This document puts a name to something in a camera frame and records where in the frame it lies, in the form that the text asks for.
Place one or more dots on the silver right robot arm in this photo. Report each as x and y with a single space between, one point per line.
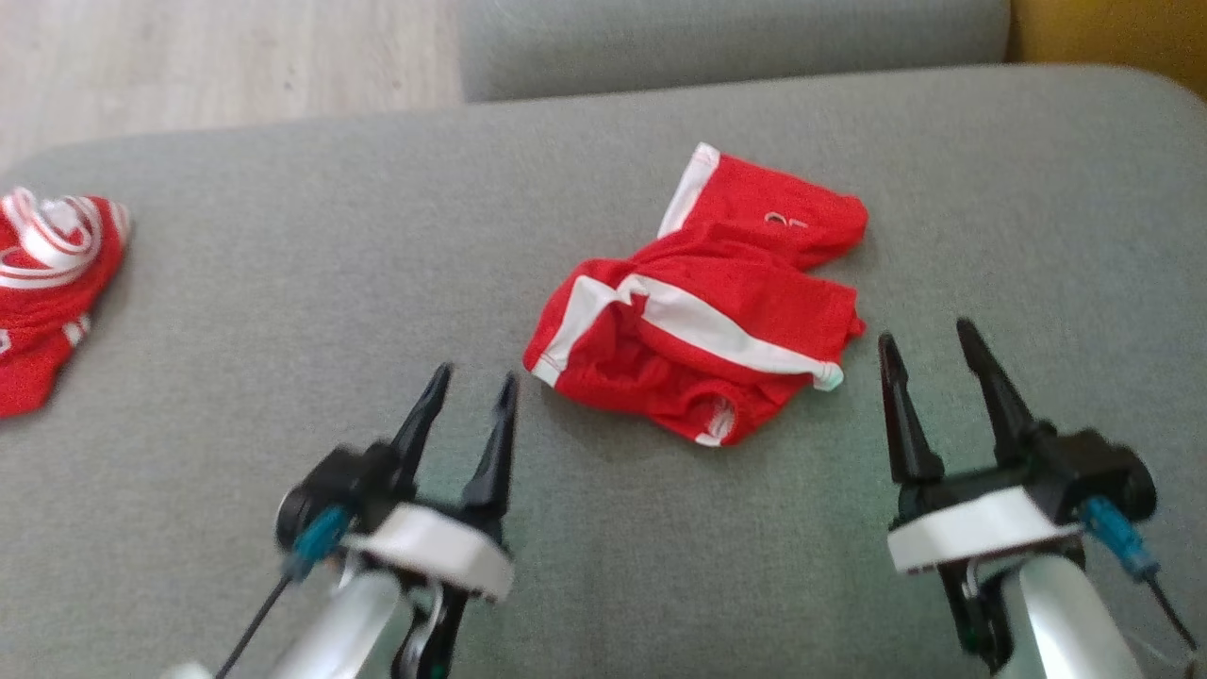
1066 622

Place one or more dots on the red shorts with white stripes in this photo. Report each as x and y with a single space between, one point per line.
735 311

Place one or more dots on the grey sofa side cushion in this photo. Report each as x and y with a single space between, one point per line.
735 42

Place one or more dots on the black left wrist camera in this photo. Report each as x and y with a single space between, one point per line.
354 481

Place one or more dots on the grey fabric sofa seat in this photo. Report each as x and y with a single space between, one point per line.
330 311

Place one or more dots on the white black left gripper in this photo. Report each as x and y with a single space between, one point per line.
443 552

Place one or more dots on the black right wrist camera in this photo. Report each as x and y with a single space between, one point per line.
1094 471

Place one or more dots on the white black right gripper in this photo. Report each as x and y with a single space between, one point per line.
976 528

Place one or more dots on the red white polo shirt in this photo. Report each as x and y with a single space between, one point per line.
42 302

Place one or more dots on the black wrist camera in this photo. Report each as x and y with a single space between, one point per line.
1094 471
354 481

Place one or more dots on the mustard yellow panel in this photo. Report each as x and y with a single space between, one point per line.
1113 38

